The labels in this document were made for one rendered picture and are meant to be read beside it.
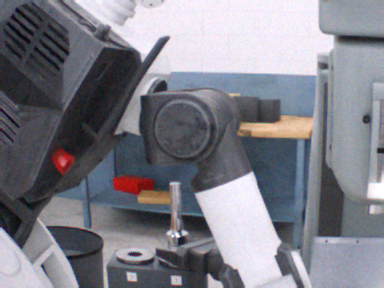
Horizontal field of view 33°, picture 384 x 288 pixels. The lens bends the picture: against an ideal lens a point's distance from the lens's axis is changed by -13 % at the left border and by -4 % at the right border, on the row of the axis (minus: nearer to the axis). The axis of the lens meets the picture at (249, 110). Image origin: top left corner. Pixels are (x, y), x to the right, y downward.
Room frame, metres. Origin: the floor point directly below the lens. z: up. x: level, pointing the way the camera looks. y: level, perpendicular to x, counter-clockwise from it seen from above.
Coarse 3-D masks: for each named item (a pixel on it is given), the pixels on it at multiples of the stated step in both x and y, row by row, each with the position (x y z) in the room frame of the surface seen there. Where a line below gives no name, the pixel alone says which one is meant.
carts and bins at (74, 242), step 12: (48, 228) 3.12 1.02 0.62; (60, 228) 3.14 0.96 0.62; (72, 228) 3.15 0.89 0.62; (60, 240) 3.14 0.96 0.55; (72, 240) 3.14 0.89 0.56; (84, 240) 3.13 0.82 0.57; (96, 240) 3.07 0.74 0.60; (72, 252) 3.10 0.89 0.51; (84, 252) 3.12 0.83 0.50; (96, 252) 2.84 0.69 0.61; (72, 264) 2.73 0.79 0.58; (84, 264) 2.77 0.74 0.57; (96, 264) 2.85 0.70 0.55; (84, 276) 2.77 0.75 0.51; (96, 276) 2.84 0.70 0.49
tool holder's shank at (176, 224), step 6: (174, 186) 1.41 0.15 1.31; (180, 186) 1.41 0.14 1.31; (174, 192) 1.41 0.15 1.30; (180, 192) 1.41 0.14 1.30; (174, 198) 1.41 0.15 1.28; (180, 198) 1.41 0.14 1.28; (174, 204) 1.41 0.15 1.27; (180, 204) 1.41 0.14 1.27; (174, 210) 1.41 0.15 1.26; (180, 210) 1.41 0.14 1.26; (174, 216) 1.41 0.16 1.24; (180, 216) 1.41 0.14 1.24; (174, 222) 1.41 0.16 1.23; (180, 222) 1.41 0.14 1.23; (174, 228) 1.40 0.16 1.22; (180, 228) 1.41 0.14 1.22
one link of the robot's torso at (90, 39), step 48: (0, 0) 0.88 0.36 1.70; (48, 0) 0.87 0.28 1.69; (0, 48) 0.87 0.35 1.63; (48, 48) 1.12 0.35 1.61; (96, 48) 0.84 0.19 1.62; (144, 48) 1.01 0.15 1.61; (0, 96) 0.88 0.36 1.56; (48, 96) 0.85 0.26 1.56; (96, 96) 0.92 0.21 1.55; (0, 144) 0.89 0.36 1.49; (48, 144) 0.86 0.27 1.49; (96, 144) 0.96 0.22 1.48; (48, 192) 0.96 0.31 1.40
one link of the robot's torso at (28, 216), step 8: (0, 192) 0.99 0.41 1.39; (0, 200) 0.99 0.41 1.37; (8, 200) 0.99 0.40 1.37; (16, 200) 0.98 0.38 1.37; (24, 200) 1.00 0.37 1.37; (40, 200) 1.04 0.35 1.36; (48, 200) 1.09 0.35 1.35; (16, 208) 0.98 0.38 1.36; (24, 208) 0.98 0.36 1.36; (32, 208) 0.99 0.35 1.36; (40, 208) 1.05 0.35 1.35; (24, 216) 0.98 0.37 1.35; (32, 216) 1.01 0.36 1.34; (24, 224) 1.02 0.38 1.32; (32, 224) 1.06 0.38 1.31; (16, 232) 1.01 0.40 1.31; (24, 232) 1.02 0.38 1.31; (16, 240) 1.01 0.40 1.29; (24, 240) 1.07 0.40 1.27
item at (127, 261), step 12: (120, 252) 1.42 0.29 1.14; (132, 252) 1.44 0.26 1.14; (144, 252) 1.44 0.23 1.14; (108, 264) 1.37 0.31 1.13; (120, 264) 1.38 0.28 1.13; (132, 264) 1.37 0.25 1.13; (144, 264) 1.38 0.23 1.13; (156, 264) 1.40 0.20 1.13; (168, 264) 1.38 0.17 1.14; (108, 276) 1.36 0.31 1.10; (120, 276) 1.36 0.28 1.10; (132, 276) 1.36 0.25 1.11; (144, 276) 1.36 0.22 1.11; (156, 276) 1.36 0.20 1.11; (168, 276) 1.36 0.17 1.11; (180, 276) 1.36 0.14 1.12; (192, 276) 1.36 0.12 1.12; (204, 276) 1.37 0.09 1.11
